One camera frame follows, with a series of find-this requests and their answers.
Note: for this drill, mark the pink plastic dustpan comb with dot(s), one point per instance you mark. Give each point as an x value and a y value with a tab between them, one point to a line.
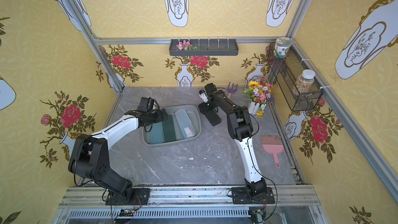
273	145

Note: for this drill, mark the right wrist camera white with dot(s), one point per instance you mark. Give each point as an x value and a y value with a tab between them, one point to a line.
203	95

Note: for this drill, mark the artificial flower bouquet white pot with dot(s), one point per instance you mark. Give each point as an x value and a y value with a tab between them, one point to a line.
260	93

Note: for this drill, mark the light blue pencil case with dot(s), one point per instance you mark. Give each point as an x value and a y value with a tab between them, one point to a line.
178	131

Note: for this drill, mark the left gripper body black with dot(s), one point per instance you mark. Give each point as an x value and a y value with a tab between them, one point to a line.
158	115

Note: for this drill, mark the small pink flowers on shelf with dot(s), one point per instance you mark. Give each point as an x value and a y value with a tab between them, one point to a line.
186	45

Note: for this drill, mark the small circuit board with wires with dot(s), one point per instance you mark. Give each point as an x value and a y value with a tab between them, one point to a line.
126	212

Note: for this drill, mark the clear jar white lid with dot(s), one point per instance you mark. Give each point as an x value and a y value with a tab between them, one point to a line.
304	82

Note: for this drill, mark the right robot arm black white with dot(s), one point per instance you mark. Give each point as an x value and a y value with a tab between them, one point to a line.
240	129

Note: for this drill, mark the light teal pencil case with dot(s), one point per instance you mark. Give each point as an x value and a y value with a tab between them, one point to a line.
156	134

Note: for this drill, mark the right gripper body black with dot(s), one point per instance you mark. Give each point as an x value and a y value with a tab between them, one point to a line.
207	108

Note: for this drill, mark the green patterned tin can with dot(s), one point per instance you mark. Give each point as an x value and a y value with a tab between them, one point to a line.
282	46

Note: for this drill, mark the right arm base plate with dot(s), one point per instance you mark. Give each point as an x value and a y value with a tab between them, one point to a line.
240	195

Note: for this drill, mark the black pencil case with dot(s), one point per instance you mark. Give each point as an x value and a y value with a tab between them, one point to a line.
212	116

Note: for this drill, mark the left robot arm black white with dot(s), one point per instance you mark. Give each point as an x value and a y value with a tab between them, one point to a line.
90	155

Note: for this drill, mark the purple pink garden rake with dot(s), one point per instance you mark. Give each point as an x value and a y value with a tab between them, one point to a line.
231	89

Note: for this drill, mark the dark grey wall shelf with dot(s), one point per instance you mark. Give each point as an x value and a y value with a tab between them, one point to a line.
207	47

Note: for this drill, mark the grey plastic storage tray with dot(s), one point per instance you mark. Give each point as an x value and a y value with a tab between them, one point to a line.
193	114

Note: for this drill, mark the dark green pencil case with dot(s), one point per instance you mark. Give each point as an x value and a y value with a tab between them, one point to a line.
169	132

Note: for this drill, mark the black wire wall basket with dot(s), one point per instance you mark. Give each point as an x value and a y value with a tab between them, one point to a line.
282	75

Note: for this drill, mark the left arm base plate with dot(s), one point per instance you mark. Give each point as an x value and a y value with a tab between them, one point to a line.
136	196

